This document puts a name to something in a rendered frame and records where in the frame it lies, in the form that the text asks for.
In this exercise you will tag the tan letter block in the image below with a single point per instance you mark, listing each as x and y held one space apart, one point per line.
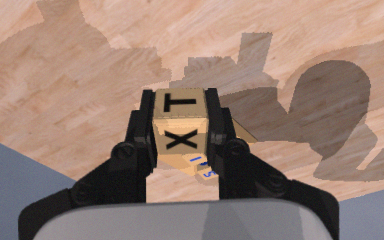
205 171
180 121
194 159

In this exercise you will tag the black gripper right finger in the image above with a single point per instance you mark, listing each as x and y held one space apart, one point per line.
241 172

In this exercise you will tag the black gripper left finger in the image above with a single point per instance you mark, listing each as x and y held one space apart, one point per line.
119 180

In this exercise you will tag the tan flat mat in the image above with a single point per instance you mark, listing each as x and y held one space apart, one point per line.
178 162

